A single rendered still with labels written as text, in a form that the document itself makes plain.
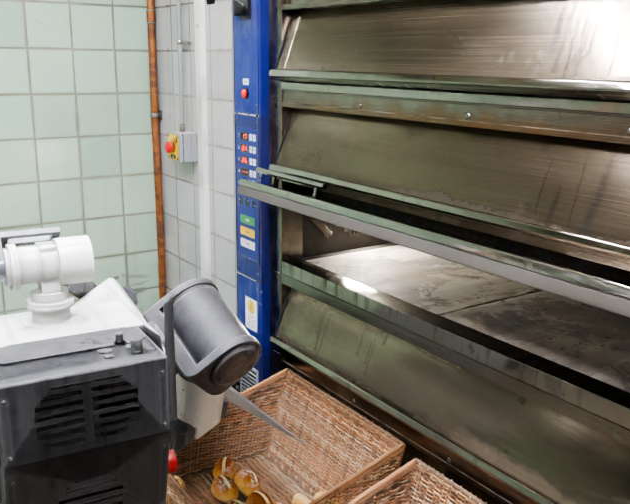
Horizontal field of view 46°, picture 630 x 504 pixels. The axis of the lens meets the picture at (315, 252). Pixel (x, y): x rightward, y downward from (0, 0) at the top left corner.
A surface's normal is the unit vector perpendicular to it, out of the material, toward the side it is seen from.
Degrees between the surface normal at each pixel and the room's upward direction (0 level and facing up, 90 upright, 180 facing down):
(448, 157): 70
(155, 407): 90
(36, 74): 90
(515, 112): 90
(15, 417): 90
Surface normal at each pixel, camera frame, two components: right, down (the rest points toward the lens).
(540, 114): -0.83, 0.13
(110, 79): 0.56, 0.22
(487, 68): -0.77, -0.21
